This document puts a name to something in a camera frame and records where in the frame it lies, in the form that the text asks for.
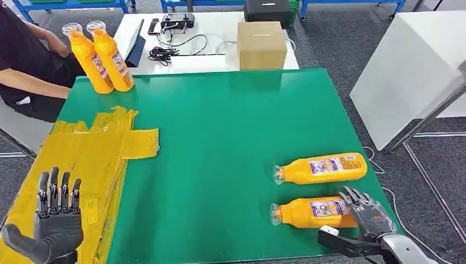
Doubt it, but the black handheld controller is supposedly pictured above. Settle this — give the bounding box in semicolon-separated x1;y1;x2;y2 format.
160;13;196;36

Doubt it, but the white side table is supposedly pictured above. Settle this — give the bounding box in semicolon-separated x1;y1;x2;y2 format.
0;97;56;160

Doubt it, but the orange drink bottle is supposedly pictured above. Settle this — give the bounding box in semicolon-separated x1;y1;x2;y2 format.
272;152;368;185
62;22;114;95
86;20;135;92
269;196;359;229

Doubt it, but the blue metal rack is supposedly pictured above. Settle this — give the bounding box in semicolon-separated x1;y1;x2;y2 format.
298;0;407;20
160;0;249;14
10;0;137;24

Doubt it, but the black phone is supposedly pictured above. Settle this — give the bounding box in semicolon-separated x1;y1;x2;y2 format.
147;17;161;36

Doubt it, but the black cable bundle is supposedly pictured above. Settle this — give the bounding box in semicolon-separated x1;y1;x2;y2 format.
148;33;227;68

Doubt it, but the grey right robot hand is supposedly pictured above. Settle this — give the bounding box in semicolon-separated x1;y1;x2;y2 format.
337;186;397;241

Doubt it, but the person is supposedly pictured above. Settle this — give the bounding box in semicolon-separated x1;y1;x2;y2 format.
0;3;87;123

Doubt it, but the black box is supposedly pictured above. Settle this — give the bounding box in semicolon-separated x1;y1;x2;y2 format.
243;0;294;30

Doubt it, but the brown cardboard box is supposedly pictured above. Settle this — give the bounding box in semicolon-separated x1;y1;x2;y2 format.
237;21;289;71

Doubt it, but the green table mat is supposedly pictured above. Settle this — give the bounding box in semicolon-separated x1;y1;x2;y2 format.
56;68;403;264

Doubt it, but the dark blue tablet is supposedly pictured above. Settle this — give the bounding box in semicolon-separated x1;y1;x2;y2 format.
125;19;147;69

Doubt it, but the yellow plastic sheet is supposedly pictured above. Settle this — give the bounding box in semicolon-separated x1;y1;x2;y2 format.
0;106;160;264

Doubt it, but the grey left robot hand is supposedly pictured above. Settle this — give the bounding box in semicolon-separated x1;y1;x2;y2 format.
0;167;85;264

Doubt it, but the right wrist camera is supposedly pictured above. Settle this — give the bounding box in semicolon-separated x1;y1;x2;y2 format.
317;225;383;260

